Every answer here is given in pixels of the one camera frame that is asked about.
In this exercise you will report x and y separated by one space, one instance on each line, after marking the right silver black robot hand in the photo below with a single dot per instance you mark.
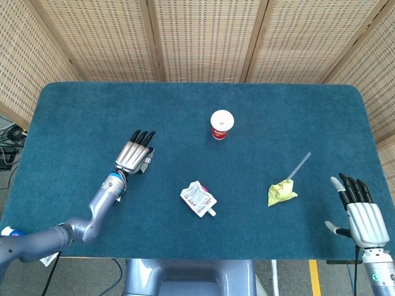
362 217

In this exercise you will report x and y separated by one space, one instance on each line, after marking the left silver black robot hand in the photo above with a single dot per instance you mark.
135 153

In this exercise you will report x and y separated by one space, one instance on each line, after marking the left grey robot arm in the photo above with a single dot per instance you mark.
77 222

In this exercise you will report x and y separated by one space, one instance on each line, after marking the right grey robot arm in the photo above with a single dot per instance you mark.
378 272

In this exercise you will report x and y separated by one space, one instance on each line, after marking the blue felt table cover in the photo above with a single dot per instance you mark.
197 123

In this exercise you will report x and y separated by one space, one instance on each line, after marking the yellow floor tape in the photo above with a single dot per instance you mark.
314 277

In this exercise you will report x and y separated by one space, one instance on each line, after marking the white spouted drink pouch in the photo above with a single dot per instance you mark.
198 198

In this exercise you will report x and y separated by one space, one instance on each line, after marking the clear plastic straw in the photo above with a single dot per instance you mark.
298 166

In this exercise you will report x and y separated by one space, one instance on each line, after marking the yellow crumpled wrapper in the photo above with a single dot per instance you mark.
281 191

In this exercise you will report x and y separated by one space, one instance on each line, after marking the red white yogurt cup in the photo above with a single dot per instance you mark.
222 123

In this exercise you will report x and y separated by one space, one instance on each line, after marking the white table leg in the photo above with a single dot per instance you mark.
274 277

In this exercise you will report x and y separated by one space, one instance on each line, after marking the woven bamboo folding screen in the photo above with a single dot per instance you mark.
197 43

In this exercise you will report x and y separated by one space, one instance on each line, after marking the grey robot torso base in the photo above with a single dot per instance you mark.
189 277

